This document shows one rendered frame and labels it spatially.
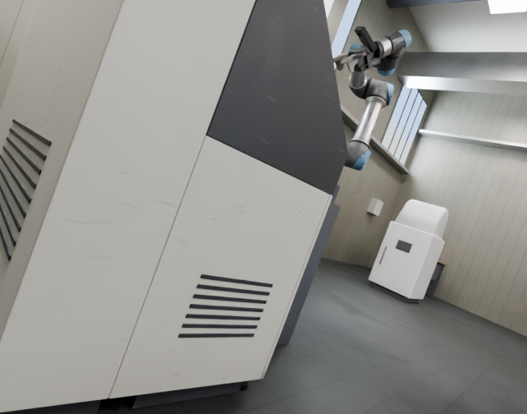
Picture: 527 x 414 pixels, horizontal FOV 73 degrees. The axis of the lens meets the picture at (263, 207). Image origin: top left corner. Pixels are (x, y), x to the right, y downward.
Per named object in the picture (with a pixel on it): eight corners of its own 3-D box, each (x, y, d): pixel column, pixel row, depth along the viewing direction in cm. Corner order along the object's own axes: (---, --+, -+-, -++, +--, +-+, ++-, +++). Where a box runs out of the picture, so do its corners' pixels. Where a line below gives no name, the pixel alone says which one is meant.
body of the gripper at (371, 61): (360, 73, 145) (384, 62, 148) (357, 51, 141) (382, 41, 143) (349, 71, 152) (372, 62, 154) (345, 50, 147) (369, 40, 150)
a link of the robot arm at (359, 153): (335, 167, 193) (367, 86, 206) (362, 176, 190) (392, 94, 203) (337, 157, 181) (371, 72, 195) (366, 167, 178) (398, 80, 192)
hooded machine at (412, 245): (406, 303, 522) (445, 204, 518) (364, 283, 566) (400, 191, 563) (421, 303, 582) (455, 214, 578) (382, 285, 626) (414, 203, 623)
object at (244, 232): (257, 397, 131) (333, 195, 129) (99, 425, 91) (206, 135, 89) (171, 308, 182) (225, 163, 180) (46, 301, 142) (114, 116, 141)
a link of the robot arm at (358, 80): (350, 77, 207) (354, 34, 159) (368, 82, 205) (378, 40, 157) (343, 96, 207) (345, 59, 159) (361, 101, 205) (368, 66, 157)
